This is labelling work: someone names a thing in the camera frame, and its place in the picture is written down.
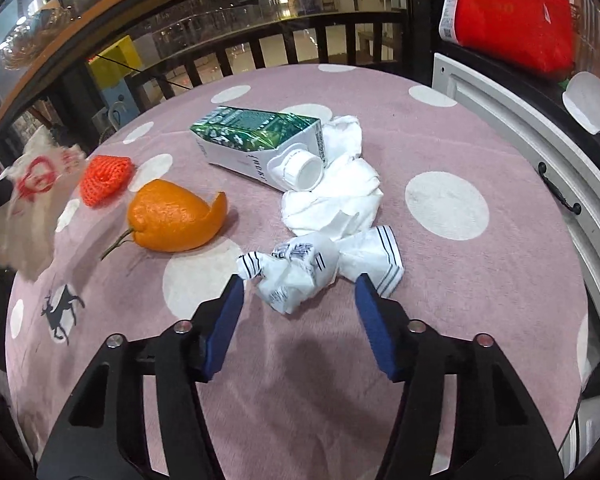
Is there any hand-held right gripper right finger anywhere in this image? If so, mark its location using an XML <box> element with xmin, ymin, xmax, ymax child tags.
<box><xmin>354</xmin><ymin>272</ymin><xmax>566</xmax><ymax>480</ymax></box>

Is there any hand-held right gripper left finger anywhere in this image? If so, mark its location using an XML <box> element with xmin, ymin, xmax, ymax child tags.
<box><xmin>36</xmin><ymin>274</ymin><xmax>245</xmax><ymax>480</ymax></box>

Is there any white plastic bag red print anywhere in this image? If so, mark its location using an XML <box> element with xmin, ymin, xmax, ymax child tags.
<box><xmin>0</xmin><ymin>130</ymin><xmax>88</xmax><ymax>281</ymax></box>

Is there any striped white wrapper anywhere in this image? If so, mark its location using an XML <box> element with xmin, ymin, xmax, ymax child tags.
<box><xmin>236</xmin><ymin>225</ymin><xmax>406</xmax><ymax>316</ymax></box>

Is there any pink polka-dot tablecloth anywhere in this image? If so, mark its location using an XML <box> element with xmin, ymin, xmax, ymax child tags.
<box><xmin>5</xmin><ymin>62</ymin><xmax>588</xmax><ymax>480</ymax></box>

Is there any orange foam fruit net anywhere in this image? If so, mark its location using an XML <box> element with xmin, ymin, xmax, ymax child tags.
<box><xmin>79</xmin><ymin>156</ymin><xmax>133</xmax><ymax>208</ymax></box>

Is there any orange peel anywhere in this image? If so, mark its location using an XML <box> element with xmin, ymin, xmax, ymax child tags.
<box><xmin>100</xmin><ymin>179</ymin><xmax>228</xmax><ymax>261</ymax></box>

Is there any large crumpled white tissue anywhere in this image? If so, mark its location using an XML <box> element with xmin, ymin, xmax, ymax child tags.
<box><xmin>280</xmin><ymin>115</ymin><xmax>385</xmax><ymax>236</ymax></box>

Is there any light blue box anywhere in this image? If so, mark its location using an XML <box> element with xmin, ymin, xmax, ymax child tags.
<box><xmin>102</xmin><ymin>87</ymin><xmax>137</xmax><ymax>127</ymax></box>

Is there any gold lotus ornament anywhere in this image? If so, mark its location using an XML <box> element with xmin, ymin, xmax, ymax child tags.
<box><xmin>0</xmin><ymin>2</ymin><xmax>76</xmax><ymax>71</ymax></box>

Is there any yellow box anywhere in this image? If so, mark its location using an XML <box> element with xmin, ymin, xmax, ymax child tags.
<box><xmin>87</xmin><ymin>35</ymin><xmax>137</xmax><ymax>92</ymax></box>

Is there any green white milk carton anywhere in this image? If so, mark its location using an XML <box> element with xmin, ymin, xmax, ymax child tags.
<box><xmin>189</xmin><ymin>105</ymin><xmax>327</xmax><ymax>193</ymax></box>

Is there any white drawer cabinet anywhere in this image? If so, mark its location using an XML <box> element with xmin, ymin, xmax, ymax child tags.
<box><xmin>430</xmin><ymin>52</ymin><xmax>600</xmax><ymax>461</ymax></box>

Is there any wooden railing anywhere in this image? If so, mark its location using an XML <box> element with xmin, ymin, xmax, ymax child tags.
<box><xmin>0</xmin><ymin>0</ymin><xmax>431</xmax><ymax>161</ymax></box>

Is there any white folded paper cup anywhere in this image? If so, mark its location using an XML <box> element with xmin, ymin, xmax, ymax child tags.
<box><xmin>562</xmin><ymin>71</ymin><xmax>600</xmax><ymax>135</ymax></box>

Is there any red tote bag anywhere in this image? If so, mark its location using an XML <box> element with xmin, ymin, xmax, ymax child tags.
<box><xmin>440</xmin><ymin>0</ymin><xmax>576</xmax><ymax>78</ymax></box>

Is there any black drawer handle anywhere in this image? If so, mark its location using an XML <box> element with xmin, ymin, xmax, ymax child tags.
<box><xmin>537</xmin><ymin>162</ymin><xmax>583</xmax><ymax>216</ymax></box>

